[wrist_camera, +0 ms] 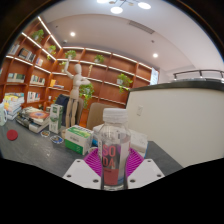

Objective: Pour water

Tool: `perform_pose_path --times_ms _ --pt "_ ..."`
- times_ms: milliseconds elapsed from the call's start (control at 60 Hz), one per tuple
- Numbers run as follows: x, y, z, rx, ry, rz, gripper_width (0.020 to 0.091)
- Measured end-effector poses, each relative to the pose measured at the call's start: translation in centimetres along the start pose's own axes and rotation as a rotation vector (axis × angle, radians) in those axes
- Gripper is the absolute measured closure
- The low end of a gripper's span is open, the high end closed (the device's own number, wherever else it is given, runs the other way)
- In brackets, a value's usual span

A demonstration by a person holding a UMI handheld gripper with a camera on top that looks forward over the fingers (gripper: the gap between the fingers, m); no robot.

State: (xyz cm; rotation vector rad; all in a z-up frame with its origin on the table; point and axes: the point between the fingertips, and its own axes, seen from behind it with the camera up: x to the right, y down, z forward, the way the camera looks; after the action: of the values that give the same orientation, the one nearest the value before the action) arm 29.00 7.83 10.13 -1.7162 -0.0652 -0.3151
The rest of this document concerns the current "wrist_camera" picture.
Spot flat round red coaster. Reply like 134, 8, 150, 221
6, 129, 19, 141

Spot chair with dark jacket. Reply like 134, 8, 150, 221
54, 94, 71, 118

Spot wooden artist mannequin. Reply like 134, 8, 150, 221
63, 54, 92, 129

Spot branched ceiling lamp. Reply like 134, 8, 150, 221
96, 0, 153, 15

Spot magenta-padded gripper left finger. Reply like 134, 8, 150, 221
62, 147, 103, 191

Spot clear plastic water bottle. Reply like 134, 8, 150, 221
97, 107, 132, 192

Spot tan upholstered chair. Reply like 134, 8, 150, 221
85, 102, 114, 131

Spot small green white box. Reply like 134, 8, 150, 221
64, 124, 95, 156

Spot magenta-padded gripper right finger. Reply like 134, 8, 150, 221
126, 147, 166, 191

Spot white counter with dark top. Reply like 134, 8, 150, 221
124, 79, 224, 168

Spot ceiling air vent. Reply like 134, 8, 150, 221
128, 20, 156, 35

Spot wooden bookshelf unit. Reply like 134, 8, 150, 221
0, 16, 160, 128

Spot stack of dark books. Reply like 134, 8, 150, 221
15, 106, 51, 134

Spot stack of colourful books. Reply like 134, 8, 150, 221
2, 92, 26, 121

